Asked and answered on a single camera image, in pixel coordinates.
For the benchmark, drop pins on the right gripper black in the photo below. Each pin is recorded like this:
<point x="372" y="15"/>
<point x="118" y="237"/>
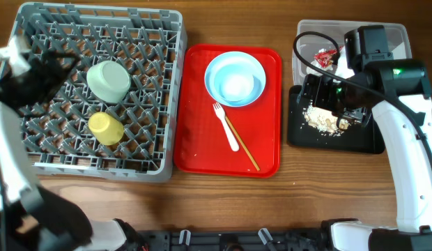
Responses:
<point x="320" y="99"/>

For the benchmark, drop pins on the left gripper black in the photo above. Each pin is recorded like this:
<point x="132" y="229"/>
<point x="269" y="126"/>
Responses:
<point x="62" y="70"/>

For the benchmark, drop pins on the rice and peanut leftovers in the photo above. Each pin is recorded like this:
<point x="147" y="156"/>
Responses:
<point x="325" y="122"/>

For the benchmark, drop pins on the light green bowl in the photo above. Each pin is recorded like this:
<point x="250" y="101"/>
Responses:
<point x="108" y="81"/>

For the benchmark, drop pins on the yellow plastic cup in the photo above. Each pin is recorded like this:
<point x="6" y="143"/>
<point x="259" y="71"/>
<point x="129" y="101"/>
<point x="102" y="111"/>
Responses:
<point x="105" y="128"/>

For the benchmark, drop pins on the red snack wrapper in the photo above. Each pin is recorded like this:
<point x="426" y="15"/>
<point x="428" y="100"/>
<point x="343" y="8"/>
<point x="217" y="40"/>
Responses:
<point x="326" y="58"/>

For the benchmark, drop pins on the light blue bowl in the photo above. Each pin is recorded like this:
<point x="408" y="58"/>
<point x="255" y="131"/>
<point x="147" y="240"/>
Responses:
<point x="233" y="82"/>

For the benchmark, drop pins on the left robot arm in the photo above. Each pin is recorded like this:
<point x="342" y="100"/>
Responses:
<point x="32" y="217"/>

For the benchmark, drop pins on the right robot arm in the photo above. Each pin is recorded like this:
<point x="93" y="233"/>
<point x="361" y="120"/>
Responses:
<point x="396" y="93"/>

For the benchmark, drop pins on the black waste tray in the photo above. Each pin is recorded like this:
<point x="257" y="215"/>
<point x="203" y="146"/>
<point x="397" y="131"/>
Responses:
<point x="356" y="138"/>

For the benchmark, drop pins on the grey dishwasher rack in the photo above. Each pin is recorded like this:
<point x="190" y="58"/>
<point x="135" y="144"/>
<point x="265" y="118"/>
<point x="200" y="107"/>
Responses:
<point x="150" y="44"/>

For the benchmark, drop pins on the clear plastic bin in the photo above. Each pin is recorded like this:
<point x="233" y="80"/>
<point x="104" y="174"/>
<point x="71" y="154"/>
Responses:
<point x="397" y="36"/>

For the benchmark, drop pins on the wooden chopstick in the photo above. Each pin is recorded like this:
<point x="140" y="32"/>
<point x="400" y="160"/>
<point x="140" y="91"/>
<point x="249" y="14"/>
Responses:
<point x="249" y="155"/>

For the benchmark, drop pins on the light blue plate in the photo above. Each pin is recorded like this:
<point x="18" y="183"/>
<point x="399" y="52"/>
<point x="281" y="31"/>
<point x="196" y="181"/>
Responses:
<point x="243" y="59"/>

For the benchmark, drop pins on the white plastic fork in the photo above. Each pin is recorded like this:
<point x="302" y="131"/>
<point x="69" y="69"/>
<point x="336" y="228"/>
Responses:
<point x="220" y="114"/>

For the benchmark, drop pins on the red plastic tray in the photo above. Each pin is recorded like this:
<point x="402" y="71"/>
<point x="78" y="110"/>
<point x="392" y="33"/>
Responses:
<point x="201" y="145"/>

